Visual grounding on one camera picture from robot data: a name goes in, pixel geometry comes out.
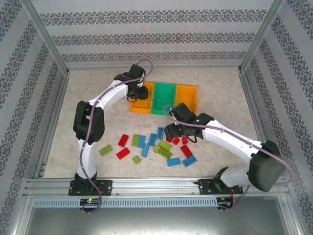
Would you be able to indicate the red curved two-by-two brick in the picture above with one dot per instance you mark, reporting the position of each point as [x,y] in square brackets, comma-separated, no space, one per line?
[185,140]

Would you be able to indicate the orange plastic bin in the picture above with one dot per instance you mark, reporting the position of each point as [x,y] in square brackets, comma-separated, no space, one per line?
[139,107]
[185,95]

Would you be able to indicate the red two-by-two toy brick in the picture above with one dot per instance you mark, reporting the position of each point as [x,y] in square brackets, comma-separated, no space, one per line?
[168,140]
[175,140]

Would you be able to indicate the red two-by-four toy brick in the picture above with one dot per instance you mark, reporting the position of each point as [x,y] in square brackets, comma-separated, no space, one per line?
[186,151]
[123,140]
[123,153]

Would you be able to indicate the green plastic bin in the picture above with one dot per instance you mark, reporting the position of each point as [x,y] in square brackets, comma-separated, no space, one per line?
[162,98]

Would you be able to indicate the lime two-by-four toy brick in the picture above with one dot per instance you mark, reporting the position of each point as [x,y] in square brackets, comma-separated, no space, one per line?
[135,140]
[165,145]
[165,152]
[106,149]

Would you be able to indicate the blue two-by-four toy brick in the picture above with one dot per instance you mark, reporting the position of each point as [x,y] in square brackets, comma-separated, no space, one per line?
[145,150]
[160,133]
[189,161]
[141,141]
[173,162]
[152,139]

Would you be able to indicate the small lime toy brick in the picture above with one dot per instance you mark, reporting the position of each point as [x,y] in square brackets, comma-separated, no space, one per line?
[156,149]

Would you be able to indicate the lime two-by-two toy brick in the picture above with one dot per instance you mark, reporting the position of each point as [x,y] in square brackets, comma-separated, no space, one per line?
[136,159]

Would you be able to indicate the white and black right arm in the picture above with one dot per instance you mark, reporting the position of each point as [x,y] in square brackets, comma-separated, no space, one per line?
[227,147]

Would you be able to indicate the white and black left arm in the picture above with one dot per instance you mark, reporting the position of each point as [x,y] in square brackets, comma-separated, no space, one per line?
[89,166]

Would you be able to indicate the small circuit board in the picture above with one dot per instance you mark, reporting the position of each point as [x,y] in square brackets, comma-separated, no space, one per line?
[223,203]

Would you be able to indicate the grey metal sheet panel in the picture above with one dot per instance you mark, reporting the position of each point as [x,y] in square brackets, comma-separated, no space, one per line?
[156,222]

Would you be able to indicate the circuit board with green light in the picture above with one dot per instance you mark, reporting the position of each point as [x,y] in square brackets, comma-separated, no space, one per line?
[90,201]

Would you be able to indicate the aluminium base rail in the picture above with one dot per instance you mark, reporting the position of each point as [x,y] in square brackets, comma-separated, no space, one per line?
[156,186]

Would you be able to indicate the aluminium side rail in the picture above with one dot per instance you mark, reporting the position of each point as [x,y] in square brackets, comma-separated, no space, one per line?
[252,98]
[58,102]

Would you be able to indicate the aluminium frame post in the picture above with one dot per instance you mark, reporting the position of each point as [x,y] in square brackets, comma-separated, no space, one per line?
[47,36]
[261,36]

